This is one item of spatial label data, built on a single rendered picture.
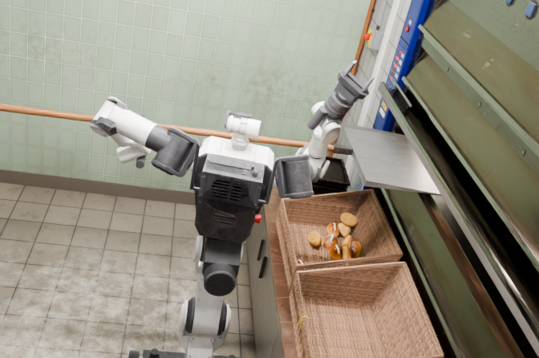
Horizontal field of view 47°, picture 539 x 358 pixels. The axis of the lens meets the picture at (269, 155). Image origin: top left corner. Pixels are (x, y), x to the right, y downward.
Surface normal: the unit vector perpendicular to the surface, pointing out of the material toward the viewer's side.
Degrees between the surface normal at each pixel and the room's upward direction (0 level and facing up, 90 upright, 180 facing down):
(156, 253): 0
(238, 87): 90
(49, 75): 90
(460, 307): 70
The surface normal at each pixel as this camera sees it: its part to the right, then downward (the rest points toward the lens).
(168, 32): 0.08, 0.48
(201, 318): 0.15, 0.11
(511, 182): -0.85, -0.42
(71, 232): 0.19, -0.86
